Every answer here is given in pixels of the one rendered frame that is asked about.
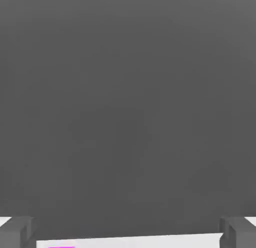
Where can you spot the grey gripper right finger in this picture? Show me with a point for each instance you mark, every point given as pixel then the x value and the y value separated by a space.
pixel 240 232

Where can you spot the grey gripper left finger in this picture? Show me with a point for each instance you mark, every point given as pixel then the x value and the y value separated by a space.
pixel 14 232

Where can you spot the large magenta box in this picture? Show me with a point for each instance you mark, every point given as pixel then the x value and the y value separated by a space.
pixel 61 247

